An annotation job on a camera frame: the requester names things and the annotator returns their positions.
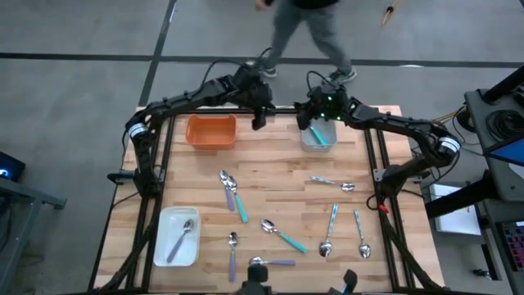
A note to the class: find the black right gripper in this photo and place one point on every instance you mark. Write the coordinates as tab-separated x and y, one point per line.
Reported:
327	102

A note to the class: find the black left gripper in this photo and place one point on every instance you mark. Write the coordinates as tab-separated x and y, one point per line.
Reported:
254	90

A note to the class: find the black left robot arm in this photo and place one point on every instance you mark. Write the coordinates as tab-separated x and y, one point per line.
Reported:
184	98

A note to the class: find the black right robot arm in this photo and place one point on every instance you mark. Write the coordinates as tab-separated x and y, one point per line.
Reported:
393	123

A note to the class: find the grey plastic bin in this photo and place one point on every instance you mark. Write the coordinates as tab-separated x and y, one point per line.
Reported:
307	143

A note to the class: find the orange plastic bin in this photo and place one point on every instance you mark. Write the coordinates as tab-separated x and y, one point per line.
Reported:
210	133

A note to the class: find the person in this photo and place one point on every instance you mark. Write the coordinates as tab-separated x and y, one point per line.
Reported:
286	24

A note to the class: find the yellow black stick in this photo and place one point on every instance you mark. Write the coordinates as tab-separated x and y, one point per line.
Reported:
389	14

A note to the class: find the white plastic bin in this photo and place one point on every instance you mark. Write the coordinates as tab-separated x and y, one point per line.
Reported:
163	229

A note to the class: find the black side clamp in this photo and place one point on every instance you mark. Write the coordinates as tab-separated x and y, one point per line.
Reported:
120	177

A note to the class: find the grey equipment cart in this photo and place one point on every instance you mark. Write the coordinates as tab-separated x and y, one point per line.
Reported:
477	114

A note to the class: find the black diagonal stand beam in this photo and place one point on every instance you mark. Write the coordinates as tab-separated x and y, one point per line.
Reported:
458	198

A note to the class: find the white box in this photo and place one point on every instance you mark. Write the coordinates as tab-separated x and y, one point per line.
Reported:
454	217

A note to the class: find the black cart beam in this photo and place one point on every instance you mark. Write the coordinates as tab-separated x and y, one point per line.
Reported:
505	84

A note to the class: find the blue screen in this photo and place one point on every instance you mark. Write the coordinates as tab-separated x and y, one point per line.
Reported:
511	153

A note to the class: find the small black floor object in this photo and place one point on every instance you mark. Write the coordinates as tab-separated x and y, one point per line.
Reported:
481	273

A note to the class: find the grey metal stand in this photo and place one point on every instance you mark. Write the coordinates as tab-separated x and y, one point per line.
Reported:
24	192

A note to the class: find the black keyboard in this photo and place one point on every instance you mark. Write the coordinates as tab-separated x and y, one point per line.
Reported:
513	246

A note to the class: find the black device with blue light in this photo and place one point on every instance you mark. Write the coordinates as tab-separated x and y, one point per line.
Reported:
12	164

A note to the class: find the black aluminium table frame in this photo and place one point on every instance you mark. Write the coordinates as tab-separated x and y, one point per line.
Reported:
282	110

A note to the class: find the silver metal bracket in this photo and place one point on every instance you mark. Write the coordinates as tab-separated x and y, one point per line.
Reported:
378	174

